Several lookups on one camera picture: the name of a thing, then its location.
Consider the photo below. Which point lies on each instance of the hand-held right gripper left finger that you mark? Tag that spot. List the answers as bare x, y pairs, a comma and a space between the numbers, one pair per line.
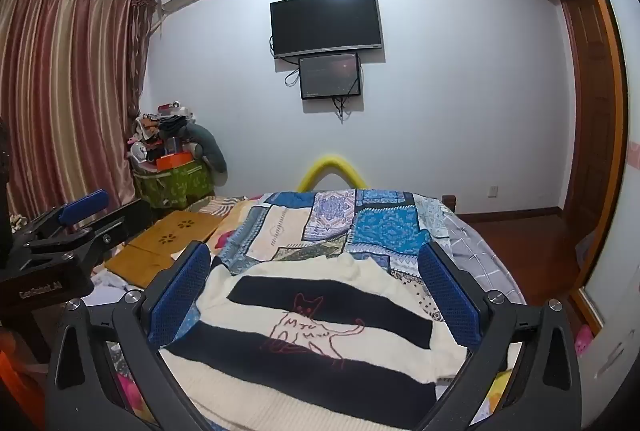
182, 293

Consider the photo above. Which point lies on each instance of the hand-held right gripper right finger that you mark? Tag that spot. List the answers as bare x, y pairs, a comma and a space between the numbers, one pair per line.
450, 296

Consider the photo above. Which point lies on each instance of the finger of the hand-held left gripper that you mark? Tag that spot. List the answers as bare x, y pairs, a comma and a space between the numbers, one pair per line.
107, 236
82, 206

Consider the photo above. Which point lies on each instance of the black and white striped sweater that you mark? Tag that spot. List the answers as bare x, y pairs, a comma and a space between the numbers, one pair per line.
320, 361

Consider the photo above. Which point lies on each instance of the striped beige cloth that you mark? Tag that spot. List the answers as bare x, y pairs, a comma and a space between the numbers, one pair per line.
217, 206

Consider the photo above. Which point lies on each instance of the orange plastic bin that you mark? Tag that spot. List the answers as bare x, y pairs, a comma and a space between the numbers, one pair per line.
9, 371

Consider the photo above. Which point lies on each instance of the orange box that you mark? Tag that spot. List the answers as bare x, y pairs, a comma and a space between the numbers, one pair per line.
172, 161

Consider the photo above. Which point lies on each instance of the pile of clutter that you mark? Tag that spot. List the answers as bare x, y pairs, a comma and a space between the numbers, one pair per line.
155, 131

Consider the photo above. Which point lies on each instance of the red striped curtain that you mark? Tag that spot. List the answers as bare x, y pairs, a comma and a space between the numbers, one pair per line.
70, 86

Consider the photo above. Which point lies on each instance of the grey plush toy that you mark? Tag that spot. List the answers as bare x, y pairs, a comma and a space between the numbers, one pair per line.
210, 146

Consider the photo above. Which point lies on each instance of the pink slipper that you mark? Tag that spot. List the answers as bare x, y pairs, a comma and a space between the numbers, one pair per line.
582, 341

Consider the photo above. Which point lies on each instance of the clear plastic box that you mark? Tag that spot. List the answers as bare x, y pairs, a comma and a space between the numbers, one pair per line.
586, 251

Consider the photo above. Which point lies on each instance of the blue patchwork blanket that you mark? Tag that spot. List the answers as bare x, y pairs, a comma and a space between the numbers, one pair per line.
320, 221

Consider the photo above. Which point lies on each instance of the yellow foam tube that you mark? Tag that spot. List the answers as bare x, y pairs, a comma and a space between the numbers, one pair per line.
312, 168

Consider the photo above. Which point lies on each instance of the wooden bed post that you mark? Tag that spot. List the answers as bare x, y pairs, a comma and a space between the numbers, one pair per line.
449, 203

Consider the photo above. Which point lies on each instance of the white wall socket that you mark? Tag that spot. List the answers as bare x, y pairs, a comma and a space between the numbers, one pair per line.
493, 191

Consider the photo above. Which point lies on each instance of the small wall monitor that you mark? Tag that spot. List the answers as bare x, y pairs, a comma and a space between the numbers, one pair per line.
330, 76

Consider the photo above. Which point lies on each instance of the large wall television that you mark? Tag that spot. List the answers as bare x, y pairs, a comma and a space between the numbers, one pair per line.
327, 23

